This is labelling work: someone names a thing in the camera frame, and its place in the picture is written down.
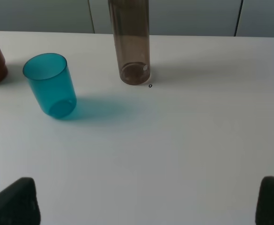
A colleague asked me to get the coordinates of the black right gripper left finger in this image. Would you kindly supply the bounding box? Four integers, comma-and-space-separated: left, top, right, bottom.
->
0, 177, 41, 225

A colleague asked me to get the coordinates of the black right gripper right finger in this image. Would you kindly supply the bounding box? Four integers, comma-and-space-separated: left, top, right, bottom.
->
255, 176, 274, 225

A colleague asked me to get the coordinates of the teal translucent plastic cup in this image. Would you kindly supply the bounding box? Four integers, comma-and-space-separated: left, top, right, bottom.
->
22, 53, 77, 119

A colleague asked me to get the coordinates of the smoky brown plastic bottle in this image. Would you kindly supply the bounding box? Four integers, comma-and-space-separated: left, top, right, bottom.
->
108, 0, 151, 85

